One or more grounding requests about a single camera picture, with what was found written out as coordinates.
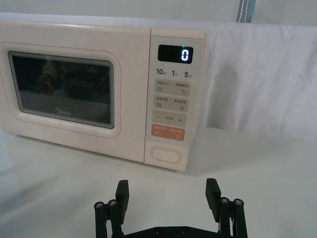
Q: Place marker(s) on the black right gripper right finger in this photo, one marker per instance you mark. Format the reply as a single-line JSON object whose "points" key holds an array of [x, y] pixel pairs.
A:
{"points": [[214, 196]]}

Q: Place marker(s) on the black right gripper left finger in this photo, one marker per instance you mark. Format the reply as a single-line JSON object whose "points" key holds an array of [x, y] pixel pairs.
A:
{"points": [[122, 196]]}

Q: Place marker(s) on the white table cloth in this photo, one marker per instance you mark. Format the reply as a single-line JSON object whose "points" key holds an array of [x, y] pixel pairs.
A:
{"points": [[49, 188]]}

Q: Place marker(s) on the oven control panel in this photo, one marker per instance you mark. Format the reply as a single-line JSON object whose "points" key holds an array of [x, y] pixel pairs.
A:
{"points": [[171, 104]]}

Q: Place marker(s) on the cream microwave oven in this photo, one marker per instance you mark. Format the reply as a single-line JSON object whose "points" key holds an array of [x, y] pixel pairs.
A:
{"points": [[74, 34]]}

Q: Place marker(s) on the white curtain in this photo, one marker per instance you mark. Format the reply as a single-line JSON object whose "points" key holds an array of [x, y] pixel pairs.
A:
{"points": [[123, 6]]}

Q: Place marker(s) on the grey striped post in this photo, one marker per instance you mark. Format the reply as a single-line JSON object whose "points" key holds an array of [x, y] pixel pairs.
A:
{"points": [[245, 11]]}

